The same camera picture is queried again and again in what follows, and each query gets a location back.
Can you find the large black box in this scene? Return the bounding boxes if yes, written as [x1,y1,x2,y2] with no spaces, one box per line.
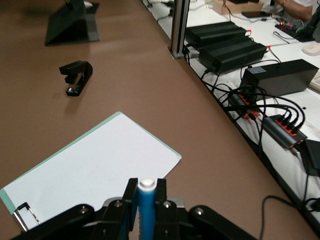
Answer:
[240,58,320,98]

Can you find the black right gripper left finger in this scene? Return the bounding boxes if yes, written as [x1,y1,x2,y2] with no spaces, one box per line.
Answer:
[96,177,139,240]

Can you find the aluminium profile post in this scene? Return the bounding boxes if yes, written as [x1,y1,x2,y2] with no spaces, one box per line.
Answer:
[170,0,193,60]

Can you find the black stapler with red end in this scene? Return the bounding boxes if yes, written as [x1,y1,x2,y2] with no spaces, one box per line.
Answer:
[58,60,94,98]

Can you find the person forearm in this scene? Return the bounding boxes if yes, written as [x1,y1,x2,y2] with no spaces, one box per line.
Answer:
[261,0,314,23]

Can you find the teal clipboard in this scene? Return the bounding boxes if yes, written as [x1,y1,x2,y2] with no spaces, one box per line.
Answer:
[0,111,183,232]

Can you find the black power supply brick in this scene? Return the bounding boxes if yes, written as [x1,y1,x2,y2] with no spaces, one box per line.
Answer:
[198,37,269,75]
[185,20,252,48]

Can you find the black cable loop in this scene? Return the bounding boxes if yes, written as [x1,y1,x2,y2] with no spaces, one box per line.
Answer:
[259,194,311,240]

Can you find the cardboard box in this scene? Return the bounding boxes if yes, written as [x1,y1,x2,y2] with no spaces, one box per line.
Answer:
[212,0,266,16]

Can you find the silver laptop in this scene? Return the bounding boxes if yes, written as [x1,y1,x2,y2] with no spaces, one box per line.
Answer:
[44,0,101,47]

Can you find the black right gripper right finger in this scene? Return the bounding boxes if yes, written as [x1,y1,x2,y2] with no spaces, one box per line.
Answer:
[154,177,187,240]

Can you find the grey usb hub orange ports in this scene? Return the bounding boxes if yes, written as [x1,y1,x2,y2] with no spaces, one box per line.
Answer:
[227,91,264,120]
[261,114,309,150]

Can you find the blue marker with white cap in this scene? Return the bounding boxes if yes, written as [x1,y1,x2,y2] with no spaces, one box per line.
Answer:
[136,177,158,240]

